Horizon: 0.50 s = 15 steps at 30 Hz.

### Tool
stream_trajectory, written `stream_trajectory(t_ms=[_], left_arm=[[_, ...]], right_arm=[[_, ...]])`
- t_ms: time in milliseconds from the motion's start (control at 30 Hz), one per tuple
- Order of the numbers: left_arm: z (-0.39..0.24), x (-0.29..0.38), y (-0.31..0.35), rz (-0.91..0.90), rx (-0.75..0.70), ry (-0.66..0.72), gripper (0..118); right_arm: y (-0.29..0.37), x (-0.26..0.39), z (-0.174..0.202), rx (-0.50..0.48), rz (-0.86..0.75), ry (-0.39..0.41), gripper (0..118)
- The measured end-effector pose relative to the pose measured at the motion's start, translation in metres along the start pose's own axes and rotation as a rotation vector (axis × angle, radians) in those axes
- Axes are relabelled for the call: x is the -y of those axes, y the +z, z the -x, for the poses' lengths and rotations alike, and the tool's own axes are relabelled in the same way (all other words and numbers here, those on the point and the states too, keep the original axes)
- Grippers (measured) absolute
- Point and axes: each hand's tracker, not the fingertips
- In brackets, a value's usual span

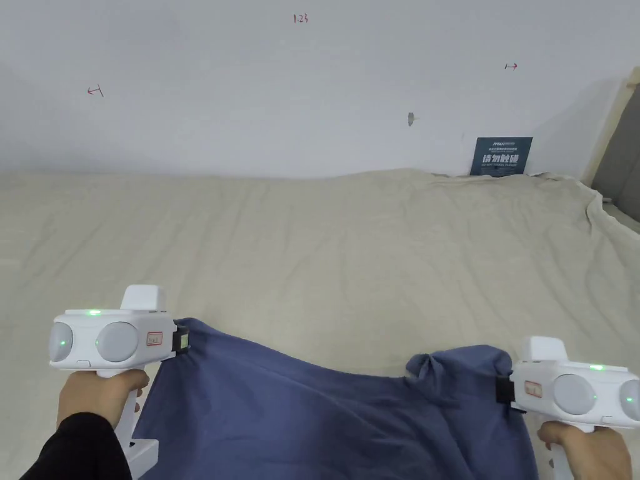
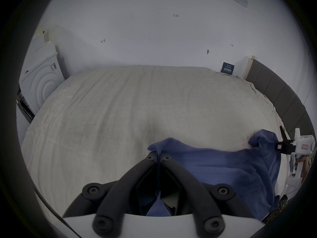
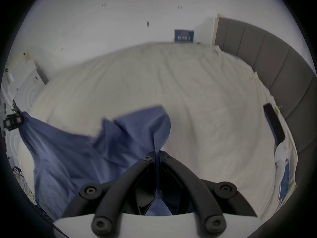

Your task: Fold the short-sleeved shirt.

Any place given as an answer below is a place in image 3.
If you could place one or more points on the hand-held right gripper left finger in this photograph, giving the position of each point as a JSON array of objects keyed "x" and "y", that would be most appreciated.
[{"x": 116, "y": 197}]

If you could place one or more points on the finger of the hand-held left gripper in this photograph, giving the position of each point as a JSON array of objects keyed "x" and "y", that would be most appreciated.
[{"x": 12, "y": 121}]

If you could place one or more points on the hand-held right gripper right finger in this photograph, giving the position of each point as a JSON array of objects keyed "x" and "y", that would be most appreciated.
[{"x": 192, "y": 190}]

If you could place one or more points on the blue shirt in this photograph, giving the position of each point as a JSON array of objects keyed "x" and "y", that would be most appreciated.
[{"x": 74, "y": 155}]

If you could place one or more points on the white washing machine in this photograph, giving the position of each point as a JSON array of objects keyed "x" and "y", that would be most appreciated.
[{"x": 26, "y": 88}]

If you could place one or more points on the blue card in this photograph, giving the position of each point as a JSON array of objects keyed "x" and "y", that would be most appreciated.
[{"x": 284, "y": 181}]

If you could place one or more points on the white pouch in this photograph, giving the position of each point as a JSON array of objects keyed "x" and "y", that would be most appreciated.
[{"x": 281, "y": 154}]

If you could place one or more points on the bed with beige sheet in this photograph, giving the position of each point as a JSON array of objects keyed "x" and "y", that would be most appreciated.
[{"x": 173, "y": 88}]

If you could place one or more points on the black phone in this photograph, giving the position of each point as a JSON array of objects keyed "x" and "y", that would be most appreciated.
[{"x": 274, "y": 123}]

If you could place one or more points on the blue picture board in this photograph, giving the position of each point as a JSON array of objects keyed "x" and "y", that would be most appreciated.
[{"x": 183, "y": 36}]

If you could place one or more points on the grey padded headboard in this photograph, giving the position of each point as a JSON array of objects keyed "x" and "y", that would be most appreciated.
[{"x": 275, "y": 58}]

